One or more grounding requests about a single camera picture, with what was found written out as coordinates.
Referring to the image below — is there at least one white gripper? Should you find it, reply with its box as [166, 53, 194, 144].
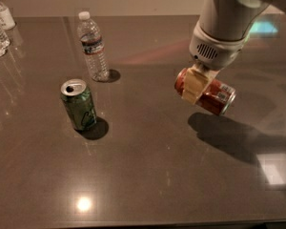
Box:
[182, 20, 249, 104]

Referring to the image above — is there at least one red coke can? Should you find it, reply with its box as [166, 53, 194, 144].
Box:
[174, 68, 235, 115]

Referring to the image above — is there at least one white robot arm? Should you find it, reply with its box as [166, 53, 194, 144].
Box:
[182, 0, 286, 104]

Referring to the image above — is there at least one green soda can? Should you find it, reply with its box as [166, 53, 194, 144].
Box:
[60, 79, 97, 131]

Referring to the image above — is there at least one clear plastic water bottle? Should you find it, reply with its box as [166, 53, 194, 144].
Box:
[77, 11, 110, 82]

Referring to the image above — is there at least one white labelled bottle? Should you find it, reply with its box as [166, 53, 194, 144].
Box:
[0, 2, 15, 31]

